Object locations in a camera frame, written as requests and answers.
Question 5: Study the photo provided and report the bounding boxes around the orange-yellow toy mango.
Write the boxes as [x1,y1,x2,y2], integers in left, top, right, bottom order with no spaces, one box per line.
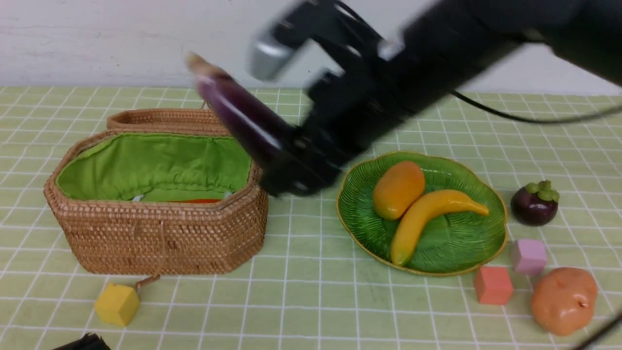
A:
[372,161,426,221]

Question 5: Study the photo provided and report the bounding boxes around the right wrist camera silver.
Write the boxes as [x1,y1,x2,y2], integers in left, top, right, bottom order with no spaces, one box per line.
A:
[245,0,350,83]

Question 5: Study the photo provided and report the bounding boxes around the woven wicker basket lid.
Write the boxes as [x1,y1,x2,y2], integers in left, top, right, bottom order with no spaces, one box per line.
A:
[106,108,230,137]

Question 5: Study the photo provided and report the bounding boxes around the pink-orange foam cube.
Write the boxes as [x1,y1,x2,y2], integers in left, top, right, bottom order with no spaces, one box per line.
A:
[473,265,514,305]

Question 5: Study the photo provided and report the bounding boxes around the lilac foam cube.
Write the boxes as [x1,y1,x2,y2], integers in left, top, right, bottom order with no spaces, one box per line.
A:
[510,239,547,276]

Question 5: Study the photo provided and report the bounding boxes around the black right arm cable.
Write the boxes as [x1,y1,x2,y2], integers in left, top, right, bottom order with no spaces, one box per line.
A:
[449,90,622,124]

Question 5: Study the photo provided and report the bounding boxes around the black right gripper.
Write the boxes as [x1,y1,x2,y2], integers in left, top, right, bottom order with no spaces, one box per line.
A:
[260,63,418,197]

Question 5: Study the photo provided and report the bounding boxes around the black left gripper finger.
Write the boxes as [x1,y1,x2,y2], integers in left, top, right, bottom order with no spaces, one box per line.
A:
[53,333,111,350]

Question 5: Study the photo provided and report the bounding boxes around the woven wicker basket green lining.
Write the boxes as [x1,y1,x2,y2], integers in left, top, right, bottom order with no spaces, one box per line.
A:
[44,130,268,275]

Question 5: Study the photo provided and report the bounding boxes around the red toy carrot green leaves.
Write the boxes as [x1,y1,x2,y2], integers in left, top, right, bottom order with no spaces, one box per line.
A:
[170,198,221,204]

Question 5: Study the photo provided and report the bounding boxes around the dark purple toy mangosteen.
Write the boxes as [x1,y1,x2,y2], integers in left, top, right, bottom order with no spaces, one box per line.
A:
[510,180,560,227]

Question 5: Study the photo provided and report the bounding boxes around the green checkered tablecloth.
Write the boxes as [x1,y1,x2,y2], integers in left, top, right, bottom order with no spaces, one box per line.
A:
[0,87,622,350]

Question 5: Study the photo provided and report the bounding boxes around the tan toy potato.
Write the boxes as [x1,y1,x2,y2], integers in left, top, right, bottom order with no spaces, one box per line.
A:
[531,267,598,336]

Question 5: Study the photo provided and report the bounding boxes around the yellow foam cube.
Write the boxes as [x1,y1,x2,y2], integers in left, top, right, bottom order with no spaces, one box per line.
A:
[95,283,140,328]

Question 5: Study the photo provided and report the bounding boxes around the purple toy eggplant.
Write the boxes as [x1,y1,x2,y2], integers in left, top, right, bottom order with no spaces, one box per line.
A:
[185,52,293,169]

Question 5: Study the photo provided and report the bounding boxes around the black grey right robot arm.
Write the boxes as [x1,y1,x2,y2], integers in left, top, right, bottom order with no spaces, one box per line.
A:
[251,0,622,196]

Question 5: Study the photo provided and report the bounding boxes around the green leaf-shaped glass plate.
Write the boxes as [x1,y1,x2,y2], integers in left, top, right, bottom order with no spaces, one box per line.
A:
[336,151,509,276]

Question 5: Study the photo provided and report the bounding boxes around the yellow toy banana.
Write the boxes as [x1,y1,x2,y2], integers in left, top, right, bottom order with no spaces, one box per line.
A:
[390,189,490,266]

